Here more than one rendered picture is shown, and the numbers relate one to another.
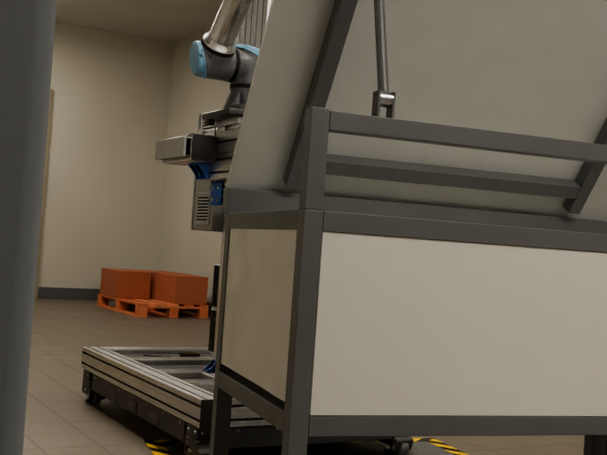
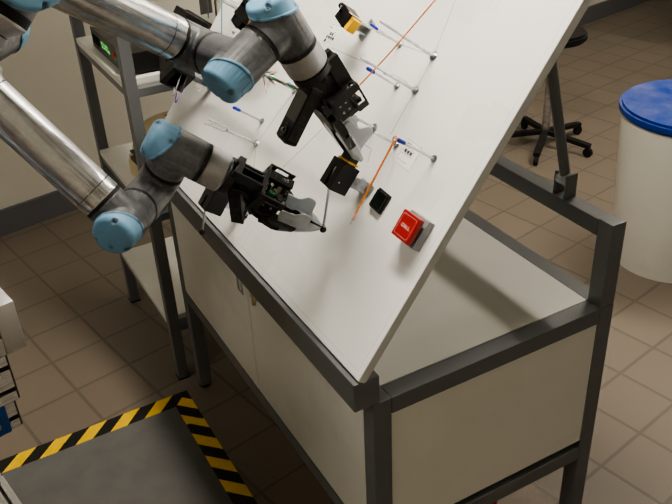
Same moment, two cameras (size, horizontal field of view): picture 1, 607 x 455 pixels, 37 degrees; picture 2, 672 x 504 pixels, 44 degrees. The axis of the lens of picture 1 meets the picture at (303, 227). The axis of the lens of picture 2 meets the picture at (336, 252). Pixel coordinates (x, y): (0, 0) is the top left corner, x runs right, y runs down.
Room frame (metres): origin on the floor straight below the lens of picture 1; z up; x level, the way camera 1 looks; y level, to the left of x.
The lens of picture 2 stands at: (2.52, 1.32, 1.83)
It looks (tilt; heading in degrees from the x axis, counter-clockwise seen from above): 31 degrees down; 262
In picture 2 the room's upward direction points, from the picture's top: 3 degrees counter-clockwise
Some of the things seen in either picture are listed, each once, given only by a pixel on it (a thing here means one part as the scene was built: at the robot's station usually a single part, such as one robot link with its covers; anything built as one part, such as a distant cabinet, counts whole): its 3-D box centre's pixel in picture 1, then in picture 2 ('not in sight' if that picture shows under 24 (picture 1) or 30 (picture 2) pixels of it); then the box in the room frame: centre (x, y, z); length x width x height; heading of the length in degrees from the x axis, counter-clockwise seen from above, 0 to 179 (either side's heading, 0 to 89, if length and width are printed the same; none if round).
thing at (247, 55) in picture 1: (246, 66); not in sight; (3.06, 0.23, 1.33); 0.13 x 0.12 x 0.14; 121
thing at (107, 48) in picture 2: not in sight; (158, 40); (2.66, -1.22, 1.09); 0.35 x 0.33 x 0.07; 109
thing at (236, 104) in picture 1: (246, 100); not in sight; (3.07, 0.23, 1.21); 0.15 x 0.15 x 0.10
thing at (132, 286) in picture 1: (152, 292); not in sight; (8.56, 1.39, 0.19); 1.09 x 0.72 x 0.38; 30
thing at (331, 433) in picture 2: not in sight; (304, 390); (2.40, -0.10, 0.60); 0.55 x 0.03 x 0.39; 109
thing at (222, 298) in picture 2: not in sight; (213, 278); (2.58, -0.62, 0.60); 0.55 x 0.02 x 0.39; 109
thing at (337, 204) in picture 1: (430, 218); (236, 252); (2.51, -0.35, 0.83); 1.18 x 0.05 x 0.06; 109
